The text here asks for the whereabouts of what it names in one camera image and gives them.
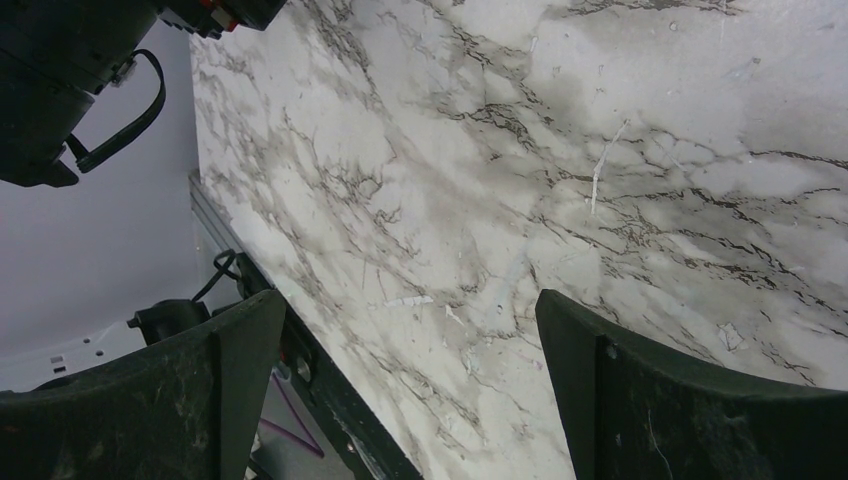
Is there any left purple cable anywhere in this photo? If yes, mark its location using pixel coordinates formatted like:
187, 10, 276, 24
258, 370, 326, 460

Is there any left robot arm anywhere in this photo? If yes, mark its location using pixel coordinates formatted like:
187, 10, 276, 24
1, 1, 283, 393

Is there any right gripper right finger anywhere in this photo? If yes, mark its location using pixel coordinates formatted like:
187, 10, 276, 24
535, 289, 847, 479

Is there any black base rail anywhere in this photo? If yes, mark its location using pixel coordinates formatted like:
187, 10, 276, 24
235, 251, 425, 480

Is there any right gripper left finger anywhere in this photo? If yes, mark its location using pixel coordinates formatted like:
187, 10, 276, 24
1, 290, 286, 479

